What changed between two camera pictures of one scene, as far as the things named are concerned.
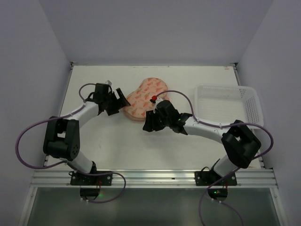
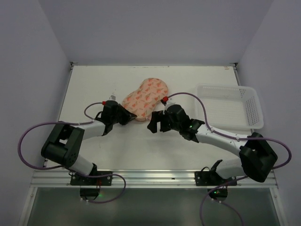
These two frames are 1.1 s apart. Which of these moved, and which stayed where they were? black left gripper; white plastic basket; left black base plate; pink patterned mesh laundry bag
Moved: black left gripper
Stayed: left black base plate; pink patterned mesh laundry bag; white plastic basket
